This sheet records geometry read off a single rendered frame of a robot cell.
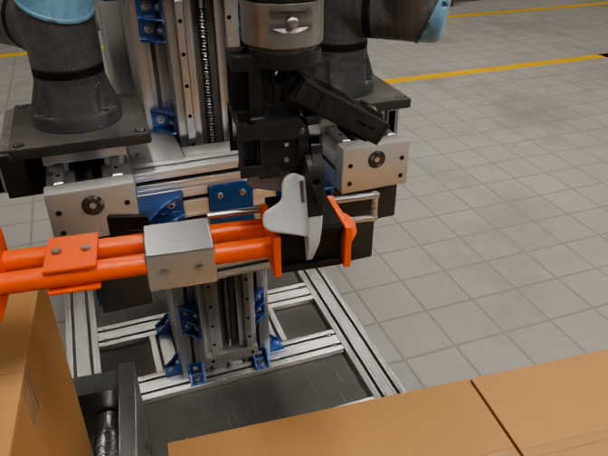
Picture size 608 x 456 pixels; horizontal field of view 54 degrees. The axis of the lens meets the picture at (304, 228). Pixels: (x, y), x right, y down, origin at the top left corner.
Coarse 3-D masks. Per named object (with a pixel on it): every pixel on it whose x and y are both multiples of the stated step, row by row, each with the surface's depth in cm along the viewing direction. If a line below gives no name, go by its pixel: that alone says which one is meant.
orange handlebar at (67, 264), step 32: (224, 224) 64; (256, 224) 65; (352, 224) 65; (32, 256) 60; (64, 256) 58; (96, 256) 58; (128, 256) 59; (224, 256) 61; (256, 256) 62; (0, 288) 56; (32, 288) 57; (64, 288) 58; (96, 288) 59
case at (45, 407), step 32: (32, 320) 72; (0, 352) 67; (32, 352) 69; (64, 352) 89; (0, 384) 63; (32, 384) 67; (64, 384) 85; (0, 416) 59; (32, 416) 65; (64, 416) 82; (0, 448) 56; (32, 448) 63; (64, 448) 79
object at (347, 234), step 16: (336, 208) 65; (336, 224) 62; (272, 240) 60; (288, 240) 61; (320, 240) 63; (336, 240) 63; (272, 256) 61; (288, 256) 63; (304, 256) 63; (320, 256) 64; (336, 256) 64
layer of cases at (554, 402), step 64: (448, 384) 117; (512, 384) 117; (576, 384) 117; (192, 448) 104; (256, 448) 104; (320, 448) 104; (384, 448) 104; (448, 448) 104; (512, 448) 104; (576, 448) 104
